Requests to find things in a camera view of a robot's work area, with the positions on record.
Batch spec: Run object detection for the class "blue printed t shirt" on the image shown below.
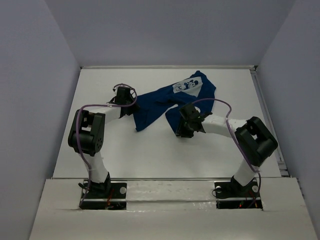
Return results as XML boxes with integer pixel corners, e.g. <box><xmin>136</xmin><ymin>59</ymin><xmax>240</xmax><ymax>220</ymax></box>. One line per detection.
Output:
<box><xmin>133</xmin><ymin>70</ymin><xmax>216</xmax><ymax>132</ymax></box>

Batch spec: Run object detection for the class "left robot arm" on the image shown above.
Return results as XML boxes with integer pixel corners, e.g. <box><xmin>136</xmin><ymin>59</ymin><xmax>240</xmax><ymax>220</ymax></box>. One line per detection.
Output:
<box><xmin>67</xmin><ymin>83</ymin><xmax>140</xmax><ymax>201</ymax></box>

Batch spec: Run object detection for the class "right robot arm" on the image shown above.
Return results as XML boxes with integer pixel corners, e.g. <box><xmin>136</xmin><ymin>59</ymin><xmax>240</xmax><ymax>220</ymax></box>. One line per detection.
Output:
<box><xmin>175</xmin><ymin>103</ymin><xmax>278</xmax><ymax>200</ymax></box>

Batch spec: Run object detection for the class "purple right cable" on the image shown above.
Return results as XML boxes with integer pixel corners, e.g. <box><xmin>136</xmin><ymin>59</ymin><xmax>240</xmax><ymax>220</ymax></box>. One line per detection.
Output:
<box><xmin>192</xmin><ymin>98</ymin><xmax>262</xmax><ymax>201</ymax></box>

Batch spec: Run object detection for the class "purple cable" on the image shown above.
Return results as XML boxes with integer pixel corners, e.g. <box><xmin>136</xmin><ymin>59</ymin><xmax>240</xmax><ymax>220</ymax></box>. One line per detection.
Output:
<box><xmin>192</xmin><ymin>98</ymin><xmax>262</xmax><ymax>201</ymax></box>
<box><xmin>76</xmin><ymin>82</ymin><xmax>138</xmax><ymax>208</ymax></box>

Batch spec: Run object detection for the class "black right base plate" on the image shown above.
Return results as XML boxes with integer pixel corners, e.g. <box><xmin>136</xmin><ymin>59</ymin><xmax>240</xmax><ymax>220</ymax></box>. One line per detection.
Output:
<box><xmin>211</xmin><ymin>180</ymin><xmax>263</xmax><ymax>210</ymax></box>

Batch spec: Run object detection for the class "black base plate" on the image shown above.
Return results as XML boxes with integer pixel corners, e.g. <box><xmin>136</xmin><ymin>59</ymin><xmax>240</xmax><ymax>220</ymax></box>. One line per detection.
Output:
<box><xmin>211</xmin><ymin>180</ymin><xmax>263</xmax><ymax>210</ymax></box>
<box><xmin>79</xmin><ymin>181</ymin><xmax>127</xmax><ymax>211</ymax></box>

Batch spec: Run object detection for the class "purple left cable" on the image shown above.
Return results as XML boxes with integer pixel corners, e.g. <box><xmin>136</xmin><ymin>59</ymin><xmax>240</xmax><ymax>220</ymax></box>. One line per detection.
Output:
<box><xmin>76</xmin><ymin>82</ymin><xmax>138</xmax><ymax>208</ymax></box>

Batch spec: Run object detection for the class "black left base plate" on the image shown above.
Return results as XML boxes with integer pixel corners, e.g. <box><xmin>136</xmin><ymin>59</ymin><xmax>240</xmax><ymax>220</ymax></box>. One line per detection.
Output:
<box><xmin>79</xmin><ymin>181</ymin><xmax>127</xmax><ymax>211</ymax></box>

